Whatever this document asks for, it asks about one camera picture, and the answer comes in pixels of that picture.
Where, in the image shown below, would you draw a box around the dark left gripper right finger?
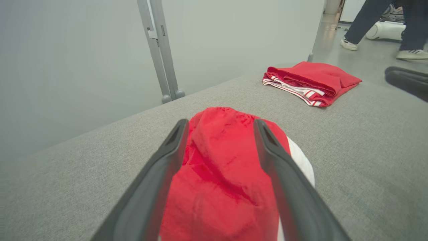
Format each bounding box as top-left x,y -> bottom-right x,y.
253,118 -> 352,241

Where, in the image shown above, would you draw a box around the grey fabric sofa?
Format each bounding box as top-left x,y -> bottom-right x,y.
0,62 -> 428,241

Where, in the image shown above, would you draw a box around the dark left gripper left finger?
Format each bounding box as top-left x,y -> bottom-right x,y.
90,118 -> 190,241

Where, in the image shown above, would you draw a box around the dark trouser leg white sneaker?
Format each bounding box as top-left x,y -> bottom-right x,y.
340,0 -> 396,52
396,0 -> 428,61

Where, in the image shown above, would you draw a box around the red shorts with white stripe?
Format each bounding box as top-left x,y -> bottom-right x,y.
158,106 -> 316,241

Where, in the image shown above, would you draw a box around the red jersey with number print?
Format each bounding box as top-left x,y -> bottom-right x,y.
262,61 -> 363,108

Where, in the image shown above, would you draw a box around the grey partition end post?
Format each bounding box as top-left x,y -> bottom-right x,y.
307,0 -> 327,63

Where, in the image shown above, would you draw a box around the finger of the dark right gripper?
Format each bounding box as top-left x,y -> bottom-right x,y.
385,66 -> 428,103

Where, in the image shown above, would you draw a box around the white rounded machine housing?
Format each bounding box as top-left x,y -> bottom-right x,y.
365,20 -> 407,42

